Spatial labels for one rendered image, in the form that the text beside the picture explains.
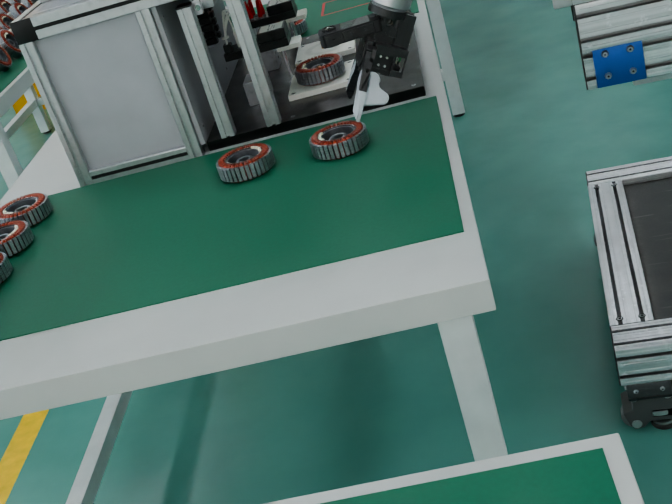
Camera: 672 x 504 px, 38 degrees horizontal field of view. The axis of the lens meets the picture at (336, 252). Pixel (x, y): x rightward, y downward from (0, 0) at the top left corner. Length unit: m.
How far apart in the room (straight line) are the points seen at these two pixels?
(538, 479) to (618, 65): 1.08
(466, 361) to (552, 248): 1.48
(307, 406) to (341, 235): 1.03
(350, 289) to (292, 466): 1.01
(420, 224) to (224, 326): 0.34
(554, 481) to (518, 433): 1.25
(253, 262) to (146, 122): 0.63
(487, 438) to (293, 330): 0.36
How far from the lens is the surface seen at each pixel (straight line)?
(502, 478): 0.99
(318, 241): 1.53
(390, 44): 1.80
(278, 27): 2.17
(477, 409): 1.47
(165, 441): 2.58
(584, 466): 0.99
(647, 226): 2.48
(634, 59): 1.91
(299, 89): 2.18
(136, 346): 1.43
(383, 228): 1.51
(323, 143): 1.81
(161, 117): 2.07
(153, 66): 2.03
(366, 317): 1.33
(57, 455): 2.74
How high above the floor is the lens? 1.41
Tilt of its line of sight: 26 degrees down
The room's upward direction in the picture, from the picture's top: 18 degrees counter-clockwise
